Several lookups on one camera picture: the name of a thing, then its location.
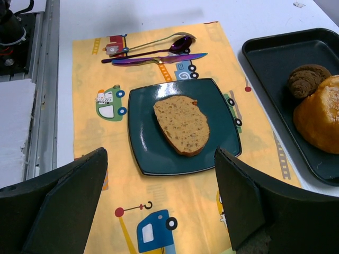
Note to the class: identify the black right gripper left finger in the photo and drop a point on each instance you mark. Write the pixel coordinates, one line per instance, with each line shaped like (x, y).
(53, 213)

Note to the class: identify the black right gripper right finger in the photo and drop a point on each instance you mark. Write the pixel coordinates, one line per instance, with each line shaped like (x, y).
(266, 215)

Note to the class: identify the sliced bread loaf piece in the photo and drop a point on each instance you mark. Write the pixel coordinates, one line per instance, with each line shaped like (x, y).
(183, 124)

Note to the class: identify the yellow cartoon placemat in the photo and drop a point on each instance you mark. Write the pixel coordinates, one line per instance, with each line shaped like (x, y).
(129, 196)

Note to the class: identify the orange sugared bun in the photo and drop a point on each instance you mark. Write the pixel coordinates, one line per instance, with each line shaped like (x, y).
(316, 117)

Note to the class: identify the teal square plate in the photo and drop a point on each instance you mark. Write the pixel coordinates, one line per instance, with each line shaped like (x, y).
(153, 153)

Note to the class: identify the brown chocolate croissant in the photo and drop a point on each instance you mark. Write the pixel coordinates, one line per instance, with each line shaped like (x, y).
(305, 79)

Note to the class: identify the black baking tray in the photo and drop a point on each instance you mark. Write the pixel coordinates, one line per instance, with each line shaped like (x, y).
(273, 59)

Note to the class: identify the iridescent knife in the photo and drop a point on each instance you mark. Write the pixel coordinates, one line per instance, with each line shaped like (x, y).
(158, 60)

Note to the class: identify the purple spoon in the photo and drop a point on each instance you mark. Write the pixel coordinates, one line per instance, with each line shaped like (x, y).
(178, 46)

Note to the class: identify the gold spoon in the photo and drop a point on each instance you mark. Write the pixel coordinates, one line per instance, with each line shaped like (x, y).
(184, 34)

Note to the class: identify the aluminium table frame rail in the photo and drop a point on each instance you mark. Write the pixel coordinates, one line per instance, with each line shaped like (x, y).
(41, 147)

